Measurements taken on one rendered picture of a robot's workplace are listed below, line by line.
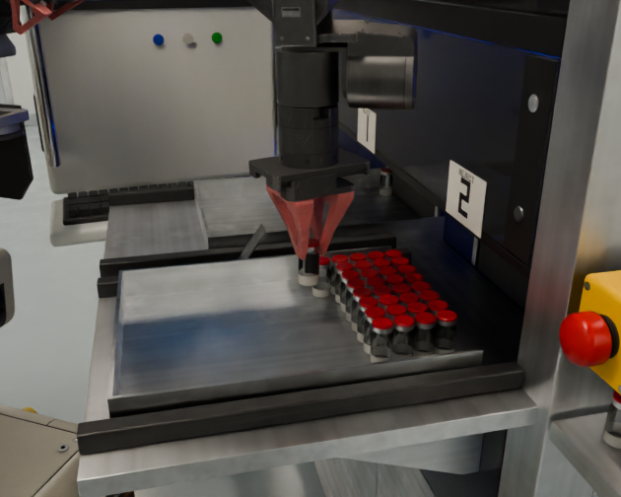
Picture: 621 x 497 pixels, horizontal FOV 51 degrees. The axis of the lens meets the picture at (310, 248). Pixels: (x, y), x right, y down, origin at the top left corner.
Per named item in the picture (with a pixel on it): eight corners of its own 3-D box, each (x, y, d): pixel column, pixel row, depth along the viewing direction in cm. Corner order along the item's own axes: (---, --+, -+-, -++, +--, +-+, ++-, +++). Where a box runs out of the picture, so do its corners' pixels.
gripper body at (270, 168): (372, 179, 63) (373, 103, 60) (275, 196, 59) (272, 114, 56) (338, 164, 69) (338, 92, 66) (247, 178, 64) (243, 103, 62)
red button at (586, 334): (592, 344, 51) (601, 299, 50) (626, 372, 48) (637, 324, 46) (549, 350, 51) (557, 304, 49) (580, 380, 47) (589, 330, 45)
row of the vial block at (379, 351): (345, 287, 81) (346, 252, 80) (394, 366, 65) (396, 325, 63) (328, 289, 81) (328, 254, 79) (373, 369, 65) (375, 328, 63)
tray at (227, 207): (383, 185, 119) (384, 167, 118) (443, 239, 96) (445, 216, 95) (194, 200, 112) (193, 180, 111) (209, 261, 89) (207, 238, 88)
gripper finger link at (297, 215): (360, 260, 66) (361, 170, 62) (296, 275, 63) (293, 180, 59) (327, 238, 71) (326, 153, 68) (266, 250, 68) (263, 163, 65)
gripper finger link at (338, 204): (356, 260, 66) (357, 170, 62) (291, 276, 63) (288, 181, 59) (323, 239, 71) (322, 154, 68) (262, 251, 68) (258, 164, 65)
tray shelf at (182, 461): (375, 188, 125) (375, 177, 124) (612, 411, 62) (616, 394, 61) (111, 208, 114) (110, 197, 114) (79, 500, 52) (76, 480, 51)
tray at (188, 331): (389, 269, 86) (390, 246, 85) (479, 382, 63) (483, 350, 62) (122, 296, 79) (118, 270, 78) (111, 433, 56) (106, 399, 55)
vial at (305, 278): (315, 277, 70) (316, 240, 68) (320, 286, 68) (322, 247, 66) (296, 279, 69) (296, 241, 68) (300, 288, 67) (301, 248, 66)
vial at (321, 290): (327, 289, 81) (328, 254, 79) (332, 297, 79) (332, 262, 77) (310, 291, 80) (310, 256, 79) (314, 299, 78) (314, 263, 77)
